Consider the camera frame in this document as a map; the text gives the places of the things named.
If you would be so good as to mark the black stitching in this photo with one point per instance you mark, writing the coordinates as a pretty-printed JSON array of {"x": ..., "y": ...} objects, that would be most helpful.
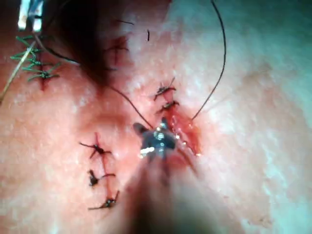
[
  {"x": 167, "y": 104},
  {"x": 97, "y": 148}
]

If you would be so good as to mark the curved needle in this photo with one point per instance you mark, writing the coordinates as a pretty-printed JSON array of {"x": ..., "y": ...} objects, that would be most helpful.
[{"x": 18, "y": 70}]

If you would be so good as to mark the short black thread piece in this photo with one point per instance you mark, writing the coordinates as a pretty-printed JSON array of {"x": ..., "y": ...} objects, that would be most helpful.
[
  {"x": 124, "y": 22},
  {"x": 148, "y": 36}
]

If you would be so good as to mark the left arm needle driver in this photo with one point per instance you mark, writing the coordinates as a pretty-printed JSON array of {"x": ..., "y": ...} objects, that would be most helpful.
[{"x": 24, "y": 14}]

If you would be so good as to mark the right arm needle driver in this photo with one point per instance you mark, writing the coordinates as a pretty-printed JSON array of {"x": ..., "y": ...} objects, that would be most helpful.
[{"x": 158, "y": 142}]

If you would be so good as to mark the right arm needle driver jaw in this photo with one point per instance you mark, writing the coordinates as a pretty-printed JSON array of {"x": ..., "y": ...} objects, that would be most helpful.
[
  {"x": 140, "y": 129},
  {"x": 164, "y": 124}
]

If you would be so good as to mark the tissue pad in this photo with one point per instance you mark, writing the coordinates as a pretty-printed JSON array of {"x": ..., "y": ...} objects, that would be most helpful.
[{"x": 243, "y": 146}]

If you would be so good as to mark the dark right arm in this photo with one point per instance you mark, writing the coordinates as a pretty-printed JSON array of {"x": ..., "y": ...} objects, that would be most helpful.
[{"x": 161, "y": 207}]

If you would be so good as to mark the blue stitching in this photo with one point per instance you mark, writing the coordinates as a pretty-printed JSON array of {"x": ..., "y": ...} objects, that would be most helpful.
[{"x": 36, "y": 63}]

